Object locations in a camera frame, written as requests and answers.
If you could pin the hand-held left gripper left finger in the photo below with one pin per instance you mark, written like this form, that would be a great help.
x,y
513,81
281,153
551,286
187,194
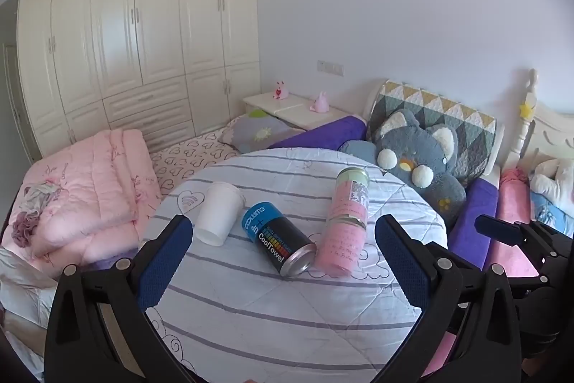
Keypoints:
x,y
163,264

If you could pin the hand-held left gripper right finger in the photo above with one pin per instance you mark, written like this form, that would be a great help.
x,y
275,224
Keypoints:
x,y
403,264

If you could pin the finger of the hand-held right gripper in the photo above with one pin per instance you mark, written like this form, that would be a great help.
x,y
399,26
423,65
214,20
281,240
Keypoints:
x,y
497,227

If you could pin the white cup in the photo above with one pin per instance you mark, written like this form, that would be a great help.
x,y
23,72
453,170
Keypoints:
x,y
217,212

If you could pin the purple bed bumper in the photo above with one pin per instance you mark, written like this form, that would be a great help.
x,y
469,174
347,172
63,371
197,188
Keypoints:
x,y
323,134
475,217

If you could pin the pink bolster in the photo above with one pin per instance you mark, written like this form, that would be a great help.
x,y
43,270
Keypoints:
x,y
511,203

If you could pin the blue printed pillow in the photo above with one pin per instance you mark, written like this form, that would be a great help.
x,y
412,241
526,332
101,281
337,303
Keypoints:
x,y
554,214

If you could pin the pink tumbler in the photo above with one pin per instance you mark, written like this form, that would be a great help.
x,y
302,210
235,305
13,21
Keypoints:
x,y
345,226

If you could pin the white plush toy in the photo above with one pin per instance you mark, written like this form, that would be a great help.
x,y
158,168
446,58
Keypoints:
x,y
554,176

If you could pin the grey cat plush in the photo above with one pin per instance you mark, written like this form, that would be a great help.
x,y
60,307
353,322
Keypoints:
x,y
426,158

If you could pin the striped white tablecloth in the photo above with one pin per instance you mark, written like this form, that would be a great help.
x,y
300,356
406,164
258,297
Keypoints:
x,y
251,320

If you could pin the folded pink quilt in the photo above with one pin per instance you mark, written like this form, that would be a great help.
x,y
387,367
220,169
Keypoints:
x,y
94,185

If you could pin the heart print bed sheet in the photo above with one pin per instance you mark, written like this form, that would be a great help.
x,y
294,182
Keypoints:
x,y
188,161

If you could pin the patterned triangle quilt pillow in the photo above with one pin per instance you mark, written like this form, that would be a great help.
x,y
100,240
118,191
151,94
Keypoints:
x,y
466,118

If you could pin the black and blue can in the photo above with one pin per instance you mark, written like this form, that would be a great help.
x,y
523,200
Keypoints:
x,y
276,239

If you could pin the white bed headboard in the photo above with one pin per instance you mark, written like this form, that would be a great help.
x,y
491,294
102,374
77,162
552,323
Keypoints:
x,y
549,122

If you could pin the yellow star decoration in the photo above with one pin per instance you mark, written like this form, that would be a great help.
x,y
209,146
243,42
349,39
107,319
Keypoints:
x,y
525,109

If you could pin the blue grey cushion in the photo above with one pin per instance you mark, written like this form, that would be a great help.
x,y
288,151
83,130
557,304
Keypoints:
x,y
358,149

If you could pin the purple floral cloth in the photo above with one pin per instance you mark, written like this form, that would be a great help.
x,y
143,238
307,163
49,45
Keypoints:
x,y
33,208

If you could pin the white pillow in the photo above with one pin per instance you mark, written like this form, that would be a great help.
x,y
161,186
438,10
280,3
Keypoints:
x,y
22,288

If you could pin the grey flower pillow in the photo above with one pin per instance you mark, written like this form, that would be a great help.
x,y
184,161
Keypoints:
x,y
258,131

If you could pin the pink toy figure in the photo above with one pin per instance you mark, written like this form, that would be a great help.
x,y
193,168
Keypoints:
x,y
320,104
281,91

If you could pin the white nightstand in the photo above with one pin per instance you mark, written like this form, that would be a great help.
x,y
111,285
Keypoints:
x,y
291,110

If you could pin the white door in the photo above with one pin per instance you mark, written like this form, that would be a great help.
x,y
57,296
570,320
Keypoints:
x,y
13,96

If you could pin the cream wardrobe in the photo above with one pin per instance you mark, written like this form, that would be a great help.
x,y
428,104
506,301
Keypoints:
x,y
134,28

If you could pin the wall switch panel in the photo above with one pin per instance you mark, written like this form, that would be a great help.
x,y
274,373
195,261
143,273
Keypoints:
x,y
330,67

